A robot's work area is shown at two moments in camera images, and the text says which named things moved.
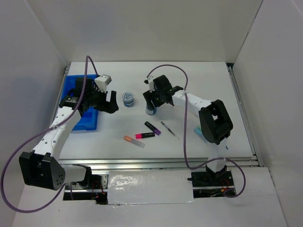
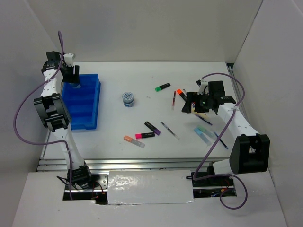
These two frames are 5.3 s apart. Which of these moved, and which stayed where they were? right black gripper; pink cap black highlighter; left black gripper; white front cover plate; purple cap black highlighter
Moved: right black gripper; left black gripper
Stayed: pink cap black highlighter; white front cover plate; purple cap black highlighter
